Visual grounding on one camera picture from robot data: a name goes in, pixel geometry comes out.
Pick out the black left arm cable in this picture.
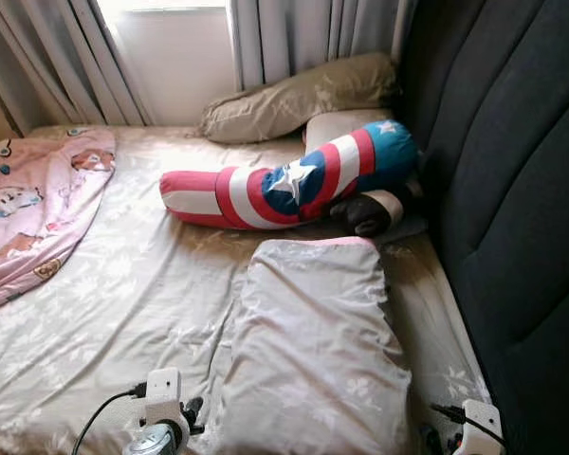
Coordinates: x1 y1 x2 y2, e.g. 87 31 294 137
71 384 148 455

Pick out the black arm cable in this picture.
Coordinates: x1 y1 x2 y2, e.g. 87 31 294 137
431 406 504 446
71 384 148 455

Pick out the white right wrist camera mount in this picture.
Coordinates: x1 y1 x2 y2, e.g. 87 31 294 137
460 400 504 455

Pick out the pink cartoon print blanket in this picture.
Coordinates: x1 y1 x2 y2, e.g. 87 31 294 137
0 128 117 314

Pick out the olive floral pillow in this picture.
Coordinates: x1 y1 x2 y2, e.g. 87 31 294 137
199 52 399 145

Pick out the dark upholstered headboard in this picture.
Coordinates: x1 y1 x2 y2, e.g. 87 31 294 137
398 0 569 455

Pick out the large pale grey pillow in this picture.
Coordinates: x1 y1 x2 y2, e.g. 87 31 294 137
209 237 413 455

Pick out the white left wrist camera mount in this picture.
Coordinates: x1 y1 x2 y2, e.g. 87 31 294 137
138 368 183 428

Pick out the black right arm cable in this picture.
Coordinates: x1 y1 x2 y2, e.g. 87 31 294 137
431 406 504 446

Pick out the grey curtain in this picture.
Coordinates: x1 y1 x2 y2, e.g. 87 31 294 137
0 0 153 134
229 0 418 91

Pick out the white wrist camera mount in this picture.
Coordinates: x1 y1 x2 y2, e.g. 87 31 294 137
138 368 183 428
460 400 504 455

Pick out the small cream pillow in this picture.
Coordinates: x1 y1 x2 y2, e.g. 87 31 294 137
303 109 395 153

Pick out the red white blue star bolster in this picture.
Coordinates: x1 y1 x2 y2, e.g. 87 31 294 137
159 119 420 231

